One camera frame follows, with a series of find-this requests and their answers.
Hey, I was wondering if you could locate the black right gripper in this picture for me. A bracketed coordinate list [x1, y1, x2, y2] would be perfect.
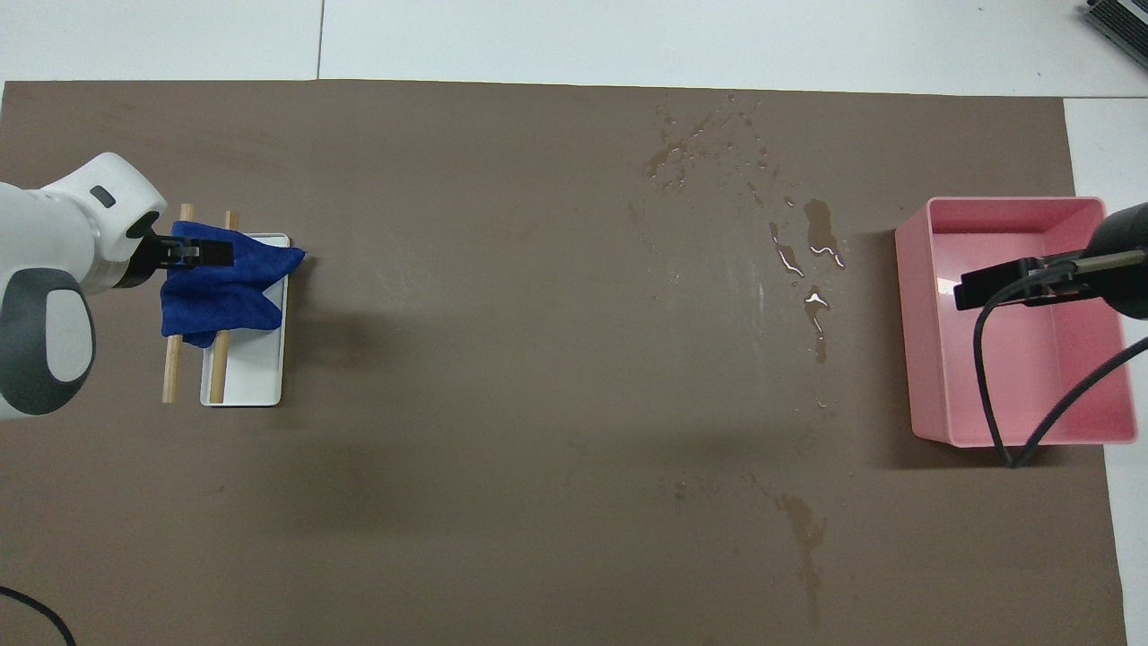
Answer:
[952, 202, 1148, 319]

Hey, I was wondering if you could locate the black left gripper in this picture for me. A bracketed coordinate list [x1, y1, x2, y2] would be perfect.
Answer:
[126, 214, 236, 288]

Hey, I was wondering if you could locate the blue towel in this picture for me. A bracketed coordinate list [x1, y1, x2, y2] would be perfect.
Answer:
[160, 220, 307, 349]

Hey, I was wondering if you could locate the white towel rack base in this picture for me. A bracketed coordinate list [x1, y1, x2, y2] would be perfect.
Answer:
[199, 233, 292, 409]

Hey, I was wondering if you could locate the spilled water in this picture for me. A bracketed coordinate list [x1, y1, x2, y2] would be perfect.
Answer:
[628, 90, 849, 410]

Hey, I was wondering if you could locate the pink plastic bin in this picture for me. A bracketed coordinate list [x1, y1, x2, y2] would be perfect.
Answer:
[894, 196, 1138, 448]

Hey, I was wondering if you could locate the wooden rack rod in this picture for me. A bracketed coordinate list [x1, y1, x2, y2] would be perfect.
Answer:
[161, 204, 196, 405]

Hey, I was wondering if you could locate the grey ribbed device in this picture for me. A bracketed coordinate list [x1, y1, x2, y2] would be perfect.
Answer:
[1080, 0, 1148, 48]

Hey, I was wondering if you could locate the brown table mat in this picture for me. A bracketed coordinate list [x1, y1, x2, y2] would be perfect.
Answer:
[0, 79, 1129, 646]

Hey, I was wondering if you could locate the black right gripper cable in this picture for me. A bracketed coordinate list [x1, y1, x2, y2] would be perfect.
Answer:
[973, 254, 1148, 469]

